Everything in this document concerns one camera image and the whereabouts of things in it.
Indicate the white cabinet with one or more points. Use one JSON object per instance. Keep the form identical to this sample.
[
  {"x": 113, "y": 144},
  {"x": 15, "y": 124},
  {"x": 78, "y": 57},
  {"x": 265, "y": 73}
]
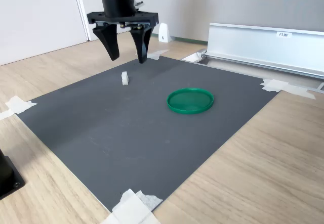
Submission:
[{"x": 38, "y": 19}]

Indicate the round green lid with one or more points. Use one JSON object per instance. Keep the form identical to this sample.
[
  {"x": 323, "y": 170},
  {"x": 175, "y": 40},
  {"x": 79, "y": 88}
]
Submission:
[{"x": 189, "y": 101}]

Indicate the dark grey mat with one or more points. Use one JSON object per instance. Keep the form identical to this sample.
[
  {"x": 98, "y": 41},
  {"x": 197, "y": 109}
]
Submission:
[{"x": 126, "y": 138}]

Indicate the small white plastic terminal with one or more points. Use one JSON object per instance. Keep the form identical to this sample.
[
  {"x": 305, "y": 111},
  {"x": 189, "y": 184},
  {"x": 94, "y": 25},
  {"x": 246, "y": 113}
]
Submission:
[{"x": 125, "y": 78}]

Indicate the small gripper camera box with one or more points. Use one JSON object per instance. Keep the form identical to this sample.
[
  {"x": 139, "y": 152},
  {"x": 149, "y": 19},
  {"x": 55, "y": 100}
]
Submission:
[{"x": 139, "y": 5}]

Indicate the white masking tape patch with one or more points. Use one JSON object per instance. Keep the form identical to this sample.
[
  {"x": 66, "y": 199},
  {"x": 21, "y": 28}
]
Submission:
[
  {"x": 276, "y": 86},
  {"x": 155, "y": 55},
  {"x": 17, "y": 105},
  {"x": 129, "y": 208}
]

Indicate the grey partition panel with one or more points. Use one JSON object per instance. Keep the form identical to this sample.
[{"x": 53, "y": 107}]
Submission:
[{"x": 227, "y": 4}]

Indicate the white partition bracket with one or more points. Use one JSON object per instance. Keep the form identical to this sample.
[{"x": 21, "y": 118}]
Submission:
[{"x": 164, "y": 33}]

